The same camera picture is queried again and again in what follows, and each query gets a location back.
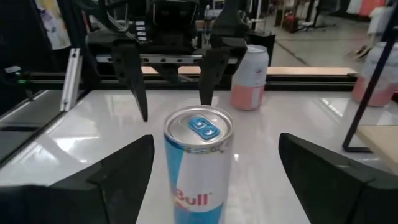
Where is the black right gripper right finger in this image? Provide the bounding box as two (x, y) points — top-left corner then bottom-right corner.
(278, 133), (398, 224)

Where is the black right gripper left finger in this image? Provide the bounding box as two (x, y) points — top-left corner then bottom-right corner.
(0, 134), (155, 224)

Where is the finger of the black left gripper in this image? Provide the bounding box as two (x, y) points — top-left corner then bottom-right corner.
(86, 30), (149, 122)
(198, 37), (248, 106)

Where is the white pink Spindrift can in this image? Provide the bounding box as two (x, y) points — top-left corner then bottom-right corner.
(229, 44), (270, 111)

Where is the blue silver Red Bull can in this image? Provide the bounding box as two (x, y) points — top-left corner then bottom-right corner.
(164, 105), (235, 224)

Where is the white printed hanging cloth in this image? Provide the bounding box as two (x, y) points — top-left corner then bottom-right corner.
(34, 0), (72, 50)

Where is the red background object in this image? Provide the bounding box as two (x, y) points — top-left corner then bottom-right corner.
(284, 14), (299, 33)

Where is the long wooden bench top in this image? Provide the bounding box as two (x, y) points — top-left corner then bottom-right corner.
(141, 65), (358, 77)

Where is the orange hanging garment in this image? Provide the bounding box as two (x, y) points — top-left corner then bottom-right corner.
(359, 0), (386, 17)

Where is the white hanging garment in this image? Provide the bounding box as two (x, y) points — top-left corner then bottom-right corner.
(366, 6), (393, 35)

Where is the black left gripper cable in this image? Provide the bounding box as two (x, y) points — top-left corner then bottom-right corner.
(99, 0), (133, 34)

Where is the silver aluminium profile post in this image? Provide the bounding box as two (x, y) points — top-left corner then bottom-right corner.
(60, 47), (83, 112)

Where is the wooden shelf with black frame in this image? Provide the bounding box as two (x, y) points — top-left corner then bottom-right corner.
(341, 0), (398, 175)

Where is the black rig frame rail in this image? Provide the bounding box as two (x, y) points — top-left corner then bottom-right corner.
(18, 72), (358, 91)

